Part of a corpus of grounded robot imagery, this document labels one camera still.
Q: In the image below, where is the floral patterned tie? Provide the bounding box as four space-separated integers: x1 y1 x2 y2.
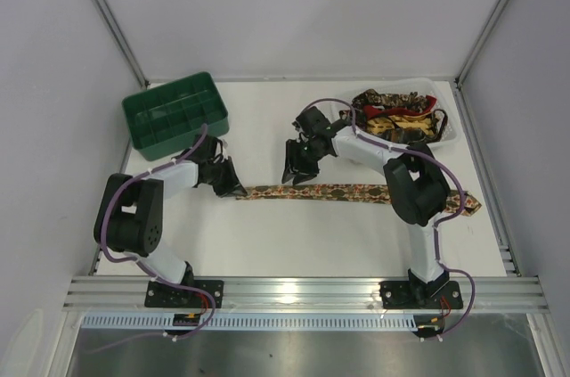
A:
236 184 482 217

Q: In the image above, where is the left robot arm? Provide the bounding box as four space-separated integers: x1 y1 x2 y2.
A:
94 134 247 291

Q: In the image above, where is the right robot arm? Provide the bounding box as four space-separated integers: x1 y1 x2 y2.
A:
281 106 451 306

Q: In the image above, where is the pile of ties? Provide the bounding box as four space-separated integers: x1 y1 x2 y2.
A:
351 89 449 145

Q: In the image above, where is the green compartment tray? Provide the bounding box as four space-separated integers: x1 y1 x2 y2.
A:
121 71 230 161

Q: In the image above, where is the white plastic basket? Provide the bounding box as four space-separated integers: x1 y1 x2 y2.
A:
327 78 460 151

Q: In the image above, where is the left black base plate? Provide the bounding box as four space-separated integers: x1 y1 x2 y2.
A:
144 279 224 308

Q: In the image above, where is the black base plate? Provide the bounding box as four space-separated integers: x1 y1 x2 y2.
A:
144 279 224 308
379 279 464 310

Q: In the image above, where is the white slotted cable duct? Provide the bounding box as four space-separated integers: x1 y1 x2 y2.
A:
81 312 418 332

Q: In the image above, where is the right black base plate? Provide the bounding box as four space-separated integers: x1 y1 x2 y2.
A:
379 279 464 310

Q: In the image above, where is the aluminium mounting rail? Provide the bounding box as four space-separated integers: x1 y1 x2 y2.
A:
63 275 550 314

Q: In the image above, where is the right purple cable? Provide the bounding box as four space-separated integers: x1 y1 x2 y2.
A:
300 97 477 342

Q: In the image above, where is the left frame post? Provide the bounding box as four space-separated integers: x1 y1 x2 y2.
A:
91 0 150 89

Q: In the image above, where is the frame post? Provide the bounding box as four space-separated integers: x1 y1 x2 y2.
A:
455 0 511 88
91 0 150 89

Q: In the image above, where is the right frame post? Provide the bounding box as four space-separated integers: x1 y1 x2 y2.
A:
455 0 511 88

